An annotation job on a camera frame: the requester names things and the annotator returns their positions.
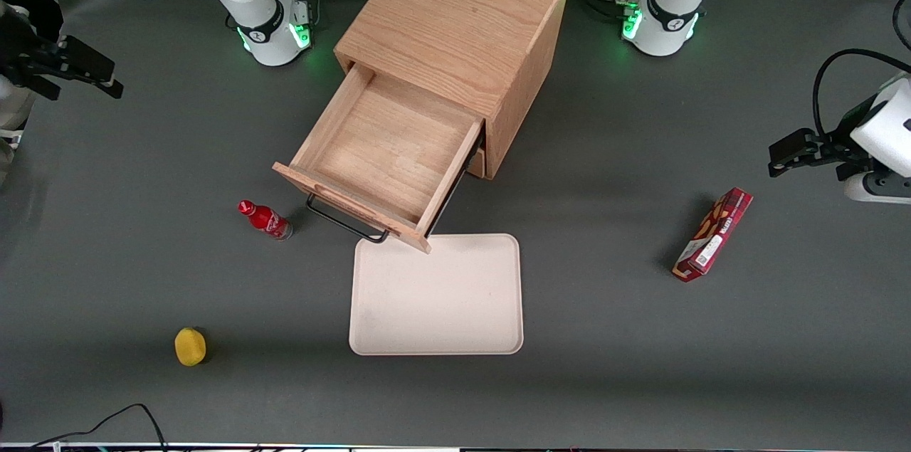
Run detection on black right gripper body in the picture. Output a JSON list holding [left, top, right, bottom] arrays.
[[0, 0, 68, 81]]

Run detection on black metal drawer handle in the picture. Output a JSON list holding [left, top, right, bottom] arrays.
[[305, 194, 391, 245]]

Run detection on oak wooden drawer cabinet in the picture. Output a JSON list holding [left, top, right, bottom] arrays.
[[333, 0, 572, 181]]

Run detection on red tartan cookie box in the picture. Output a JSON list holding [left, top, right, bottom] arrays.
[[672, 186, 754, 283]]

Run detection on small red soda bottle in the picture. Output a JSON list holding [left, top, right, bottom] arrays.
[[237, 199, 294, 242]]

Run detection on yellow lemon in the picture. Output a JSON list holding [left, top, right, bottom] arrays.
[[174, 327, 208, 367]]

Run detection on beige rectangular tray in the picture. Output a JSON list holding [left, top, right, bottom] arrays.
[[348, 233, 525, 357]]

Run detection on black looped wrist cable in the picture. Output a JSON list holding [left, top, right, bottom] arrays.
[[813, 48, 911, 140]]

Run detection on black curved edge cable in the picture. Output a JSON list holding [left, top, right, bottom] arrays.
[[892, 0, 911, 51]]

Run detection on thin black table cable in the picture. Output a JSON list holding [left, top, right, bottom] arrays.
[[28, 403, 169, 452]]

